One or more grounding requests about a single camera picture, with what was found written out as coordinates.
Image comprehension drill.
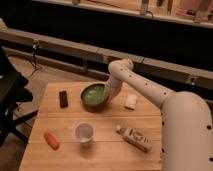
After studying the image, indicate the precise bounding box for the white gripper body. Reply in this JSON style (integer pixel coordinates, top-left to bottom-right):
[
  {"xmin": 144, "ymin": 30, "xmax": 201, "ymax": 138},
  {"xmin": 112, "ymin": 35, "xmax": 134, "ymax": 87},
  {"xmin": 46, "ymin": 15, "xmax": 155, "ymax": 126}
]
[{"xmin": 104, "ymin": 78, "xmax": 122, "ymax": 102}]

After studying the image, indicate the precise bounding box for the green ceramic bowl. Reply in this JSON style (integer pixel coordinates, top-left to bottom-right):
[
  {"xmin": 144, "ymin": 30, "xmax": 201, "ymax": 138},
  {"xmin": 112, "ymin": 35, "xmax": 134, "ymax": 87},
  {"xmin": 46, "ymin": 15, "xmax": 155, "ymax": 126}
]
[{"xmin": 81, "ymin": 83, "xmax": 108, "ymax": 108}]

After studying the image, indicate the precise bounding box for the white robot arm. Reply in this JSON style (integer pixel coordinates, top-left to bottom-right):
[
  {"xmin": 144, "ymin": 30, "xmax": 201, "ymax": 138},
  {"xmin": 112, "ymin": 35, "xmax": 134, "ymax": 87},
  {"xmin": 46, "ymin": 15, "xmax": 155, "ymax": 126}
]
[{"xmin": 105, "ymin": 59, "xmax": 213, "ymax": 171}]

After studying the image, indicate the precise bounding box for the white folded cloth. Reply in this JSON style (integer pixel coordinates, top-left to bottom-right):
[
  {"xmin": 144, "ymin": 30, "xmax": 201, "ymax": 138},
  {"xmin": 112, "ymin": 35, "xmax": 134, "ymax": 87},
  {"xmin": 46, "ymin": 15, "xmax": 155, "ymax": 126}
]
[{"xmin": 124, "ymin": 94, "xmax": 138, "ymax": 110}]

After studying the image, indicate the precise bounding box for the black rectangular block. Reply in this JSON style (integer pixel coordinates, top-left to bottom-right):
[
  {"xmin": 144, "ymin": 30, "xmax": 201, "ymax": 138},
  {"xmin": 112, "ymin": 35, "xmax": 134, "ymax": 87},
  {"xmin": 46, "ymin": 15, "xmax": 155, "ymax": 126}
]
[{"xmin": 59, "ymin": 91, "xmax": 68, "ymax": 108}]

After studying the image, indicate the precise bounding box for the wooden table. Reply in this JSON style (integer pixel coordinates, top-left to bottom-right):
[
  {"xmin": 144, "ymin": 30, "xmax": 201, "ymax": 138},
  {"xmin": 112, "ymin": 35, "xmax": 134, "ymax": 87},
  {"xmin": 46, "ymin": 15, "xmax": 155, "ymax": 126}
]
[{"xmin": 19, "ymin": 82, "xmax": 161, "ymax": 171}]

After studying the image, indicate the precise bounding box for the clear plastic cup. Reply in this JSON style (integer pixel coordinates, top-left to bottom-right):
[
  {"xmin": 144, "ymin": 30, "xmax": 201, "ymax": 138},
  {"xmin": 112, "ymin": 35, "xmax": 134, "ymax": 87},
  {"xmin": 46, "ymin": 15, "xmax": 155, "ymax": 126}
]
[{"xmin": 75, "ymin": 123, "xmax": 94, "ymax": 148}]

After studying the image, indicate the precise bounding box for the white plastic bottle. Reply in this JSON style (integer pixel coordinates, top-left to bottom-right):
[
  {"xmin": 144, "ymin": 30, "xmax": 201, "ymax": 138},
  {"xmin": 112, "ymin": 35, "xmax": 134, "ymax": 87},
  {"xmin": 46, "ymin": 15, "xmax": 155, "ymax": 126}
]
[{"xmin": 116, "ymin": 125, "xmax": 153, "ymax": 152}]

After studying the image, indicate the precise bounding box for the orange carrot toy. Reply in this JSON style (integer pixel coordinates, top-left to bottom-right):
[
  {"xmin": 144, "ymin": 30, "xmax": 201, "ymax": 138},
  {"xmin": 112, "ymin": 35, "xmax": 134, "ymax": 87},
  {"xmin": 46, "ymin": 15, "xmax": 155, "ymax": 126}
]
[{"xmin": 44, "ymin": 132, "xmax": 60, "ymax": 150}]

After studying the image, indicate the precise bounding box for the black chair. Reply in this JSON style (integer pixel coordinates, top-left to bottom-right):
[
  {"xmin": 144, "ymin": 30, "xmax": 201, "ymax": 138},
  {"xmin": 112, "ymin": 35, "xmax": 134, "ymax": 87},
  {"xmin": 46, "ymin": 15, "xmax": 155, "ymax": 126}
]
[{"xmin": 0, "ymin": 45, "xmax": 38, "ymax": 146}]

